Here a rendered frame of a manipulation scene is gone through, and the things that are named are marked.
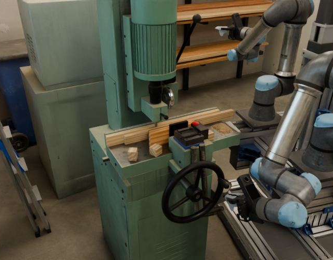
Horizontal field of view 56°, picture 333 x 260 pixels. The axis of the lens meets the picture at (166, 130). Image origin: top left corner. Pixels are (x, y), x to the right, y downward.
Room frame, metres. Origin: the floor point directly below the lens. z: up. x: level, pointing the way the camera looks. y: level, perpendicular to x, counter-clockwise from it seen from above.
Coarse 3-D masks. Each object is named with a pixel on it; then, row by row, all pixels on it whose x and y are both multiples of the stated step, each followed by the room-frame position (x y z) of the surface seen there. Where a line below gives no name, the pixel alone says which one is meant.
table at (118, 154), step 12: (216, 132) 1.30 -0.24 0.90; (120, 144) 1.19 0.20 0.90; (132, 144) 1.19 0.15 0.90; (144, 144) 1.19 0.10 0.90; (168, 144) 1.19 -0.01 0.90; (216, 144) 1.23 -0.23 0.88; (228, 144) 1.26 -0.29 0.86; (108, 156) 1.17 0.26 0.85; (120, 156) 1.10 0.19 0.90; (144, 156) 1.10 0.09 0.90; (168, 156) 1.11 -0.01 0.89; (120, 168) 1.03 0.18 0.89; (132, 168) 1.04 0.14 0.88; (144, 168) 1.06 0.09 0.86; (156, 168) 1.09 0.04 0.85; (180, 168) 1.05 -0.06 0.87
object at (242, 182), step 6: (246, 174) 0.91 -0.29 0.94; (240, 180) 0.89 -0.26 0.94; (246, 180) 0.89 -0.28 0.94; (240, 186) 0.88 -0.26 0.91; (246, 186) 0.87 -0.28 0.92; (252, 186) 0.88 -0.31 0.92; (246, 192) 0.85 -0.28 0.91; (252, 192) 0.86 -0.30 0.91; (258, 192) 0.86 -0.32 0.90; (246, 198) 0.85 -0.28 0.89; (252, 198) 0.84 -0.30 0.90; (252, 204) 0.82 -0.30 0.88
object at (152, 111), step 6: (144, 96) 1.34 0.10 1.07; (144, 102) 1.29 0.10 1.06; (162, 102) 1.27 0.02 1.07; (144, 108) 1.30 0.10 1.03; (150, 108) 1.24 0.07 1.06; (156, 108) 1.22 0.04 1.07; (162, 108) 1.23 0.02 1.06; (150, 114) 1.24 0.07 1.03; (156, 114) 1.22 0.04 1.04; (156, 120) 1.22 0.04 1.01; (162, 120) 1.23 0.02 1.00
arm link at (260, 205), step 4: (260, 200) 0.80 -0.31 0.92; (264, 200) 0.79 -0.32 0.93; (256, 204) 0.79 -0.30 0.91; (260, 204) 0.78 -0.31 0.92; (264, 204) 0.77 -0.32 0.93; (256, 208) 0.78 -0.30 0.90; (260, 208) 0.77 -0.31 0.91; (256, 212) 0.78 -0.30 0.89; (260, 212) 0.76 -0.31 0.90; (260, 216) 0.76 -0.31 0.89; (264, 216) 0.75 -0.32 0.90
